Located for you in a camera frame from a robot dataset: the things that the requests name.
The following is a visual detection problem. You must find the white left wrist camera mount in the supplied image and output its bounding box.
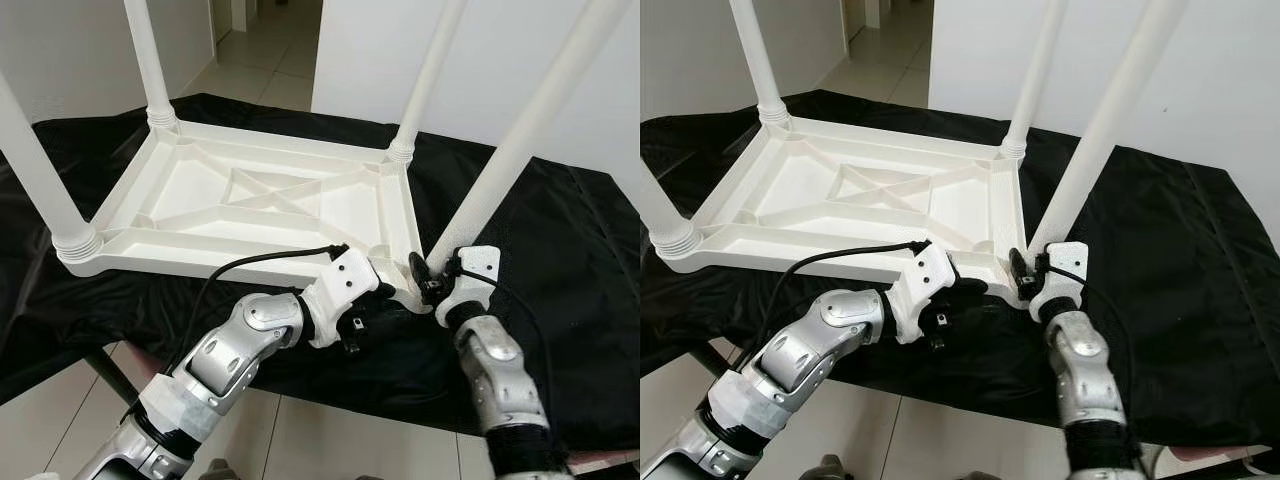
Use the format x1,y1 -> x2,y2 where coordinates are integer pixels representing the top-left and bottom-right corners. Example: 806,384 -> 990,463
300,248 -> 381,349
885,243 -> 956,346

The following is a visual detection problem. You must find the black metal table leg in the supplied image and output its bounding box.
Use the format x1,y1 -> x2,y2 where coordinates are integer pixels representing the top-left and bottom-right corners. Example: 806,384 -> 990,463
85,348 -> 141,406
685,345 -> 731,377

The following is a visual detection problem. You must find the white plastic children table top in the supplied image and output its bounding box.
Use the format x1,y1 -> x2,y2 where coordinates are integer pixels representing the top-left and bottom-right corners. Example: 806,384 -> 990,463
648,115 -> 1031,306
55,118 -> 431,313

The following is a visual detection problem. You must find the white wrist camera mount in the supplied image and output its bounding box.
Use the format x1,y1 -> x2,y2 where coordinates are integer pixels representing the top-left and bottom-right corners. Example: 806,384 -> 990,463
300,248 -> 381,349
433,245 -> 501,329
1030,240 -> 1091,323
885,243 -> 956,346

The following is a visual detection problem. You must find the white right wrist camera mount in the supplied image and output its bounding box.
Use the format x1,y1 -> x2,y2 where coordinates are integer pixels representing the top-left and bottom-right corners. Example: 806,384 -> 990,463
433,245 -> 501,329
1030,240 -> 1091,323

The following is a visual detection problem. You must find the white plastic table leg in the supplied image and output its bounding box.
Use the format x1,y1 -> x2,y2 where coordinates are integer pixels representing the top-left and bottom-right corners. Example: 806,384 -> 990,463
122,0 -> 181,131
640,165 -> 703,261
0,70 -> 104,266
998,0 -> 1066,161
728,0 -> 791,126
385,0 -> 468,166
428,0 -> 631,276
1028,0 -> 1189,263

